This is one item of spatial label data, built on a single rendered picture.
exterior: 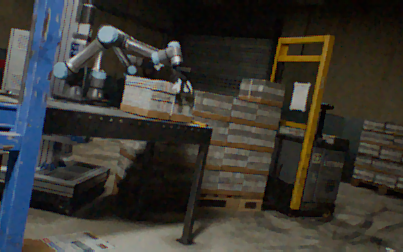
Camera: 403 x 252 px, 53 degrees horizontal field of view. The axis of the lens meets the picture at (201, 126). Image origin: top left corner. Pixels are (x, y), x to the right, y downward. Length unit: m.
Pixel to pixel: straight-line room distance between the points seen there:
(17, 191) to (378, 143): 7.01
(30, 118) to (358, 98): 8.82
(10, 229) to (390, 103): 8.77
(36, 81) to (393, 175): 7.01
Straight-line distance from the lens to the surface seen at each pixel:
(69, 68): 2.94
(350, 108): 9.96
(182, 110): 2.66
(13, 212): 1.73
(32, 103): 1.65
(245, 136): 3.92
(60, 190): 3.03
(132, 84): 2.63
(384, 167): 8.01
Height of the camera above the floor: 0.94
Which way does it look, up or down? 3 degrees down
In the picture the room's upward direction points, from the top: 11 degrees clockwise
